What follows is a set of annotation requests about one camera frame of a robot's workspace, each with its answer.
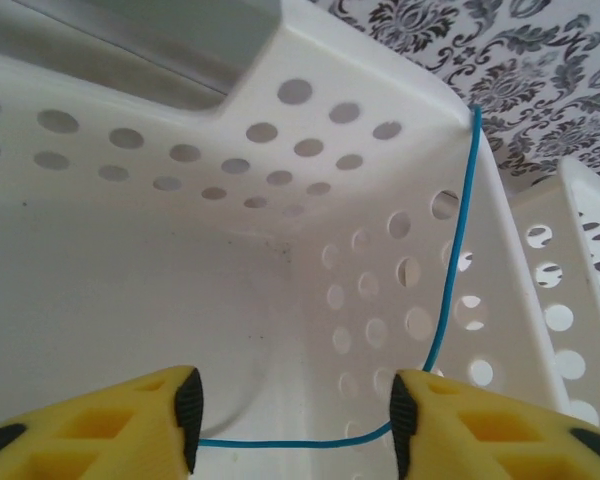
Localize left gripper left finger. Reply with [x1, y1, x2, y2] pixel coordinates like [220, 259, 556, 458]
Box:
[0, 364, 205, 480]

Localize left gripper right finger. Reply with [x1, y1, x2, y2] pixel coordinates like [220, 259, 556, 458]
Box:
[389, 367, 600, 480]

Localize blue thin wire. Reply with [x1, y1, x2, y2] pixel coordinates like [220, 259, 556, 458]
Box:
[197, 106, 485, 449]

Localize small white round-hole basket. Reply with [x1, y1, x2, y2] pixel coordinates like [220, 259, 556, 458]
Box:
[0, 0, 581, 480]

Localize large white slotted basket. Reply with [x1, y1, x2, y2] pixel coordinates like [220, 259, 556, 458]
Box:
[507, 157, 600, 436]

